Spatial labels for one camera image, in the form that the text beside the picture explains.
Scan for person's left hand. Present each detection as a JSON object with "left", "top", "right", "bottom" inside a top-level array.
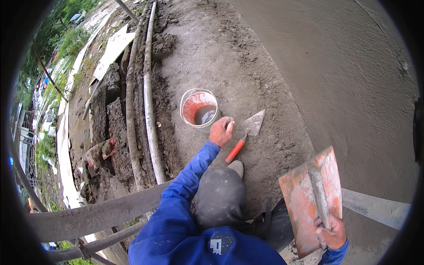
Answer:
[{"left": 208, "top": 116, "right": 236, "bottom": 148}]

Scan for person's right hand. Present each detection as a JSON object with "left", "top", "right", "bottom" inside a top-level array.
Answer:
[{"left": 314, "top": 215, "right": 348, "bottom": 251}]

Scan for orange plastering float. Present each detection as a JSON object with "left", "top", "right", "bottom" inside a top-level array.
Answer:
[{"left": 278, "top": 146, "right": 343, "bottom": 259}]

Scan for white bucket red inside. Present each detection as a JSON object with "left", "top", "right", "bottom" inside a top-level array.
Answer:
[{"left": 180, "top": 88, "right": 222, "bottom": 134}]

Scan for person's legs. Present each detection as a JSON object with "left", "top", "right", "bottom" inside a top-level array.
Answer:
[{"left": 192, "top": 160, "right": 295, "bottom": 253}]

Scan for long white pipe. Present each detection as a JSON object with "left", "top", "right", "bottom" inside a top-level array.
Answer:
[{"left": 142, "top": 1, "right": 166, "bottom": 185}]

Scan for long mud-caked pipe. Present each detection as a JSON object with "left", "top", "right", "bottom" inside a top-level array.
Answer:
[{"left": 125, "top": 13, "right": 147, "bottom": 190}]

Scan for person's body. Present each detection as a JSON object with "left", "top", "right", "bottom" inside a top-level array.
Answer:
[{"left": 127, "top": 184, "right": 289, "bottom": 265}]

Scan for colourful printed sack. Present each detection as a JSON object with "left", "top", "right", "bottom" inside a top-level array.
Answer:
[{"left": 83, "top": 137, "right": 117, "bottom": 168}]

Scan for white flat sheet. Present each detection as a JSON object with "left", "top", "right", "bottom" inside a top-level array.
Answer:
[{"left": 93, "top": 25, "right": 136, "bottom": 81}]

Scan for short white pipe piece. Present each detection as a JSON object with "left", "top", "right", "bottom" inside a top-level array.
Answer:
[{"left": 82, "top": 79, "right": 102, "bottom": 121}]

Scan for grey slanted pole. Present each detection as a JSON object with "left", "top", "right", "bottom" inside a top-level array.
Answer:
[{"left": 114, "top": 0, "right": 139, "bottom": 24}]

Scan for grey scaffold plank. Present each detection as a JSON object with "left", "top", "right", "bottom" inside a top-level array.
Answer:
[{"left": 26, "top": 180, "right": 412, "bottom": 244}]

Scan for grey scaffold tube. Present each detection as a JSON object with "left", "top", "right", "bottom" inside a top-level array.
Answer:
[{"left": 46, "top": 221, "right": 147, "bottom": 263}]

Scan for parked car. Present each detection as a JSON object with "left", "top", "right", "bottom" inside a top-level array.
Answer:
[{"left": 68, "top": 9, "right": 87, "bottom": 26}]

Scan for thin rusty rod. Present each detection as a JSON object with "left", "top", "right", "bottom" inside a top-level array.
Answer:
[{"left": 32, "top": 40, "right": 69, "bottom": 102}]

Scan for pointing trowel orange handle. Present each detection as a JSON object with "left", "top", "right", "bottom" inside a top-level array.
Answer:
[{"left": 225, "top": 109, "right": 265, "bottom": 164}]

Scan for curved metal rail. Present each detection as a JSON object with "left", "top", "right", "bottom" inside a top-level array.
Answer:
[{"left": 11, "top": 132, "right": 47, "bottom": 213}]

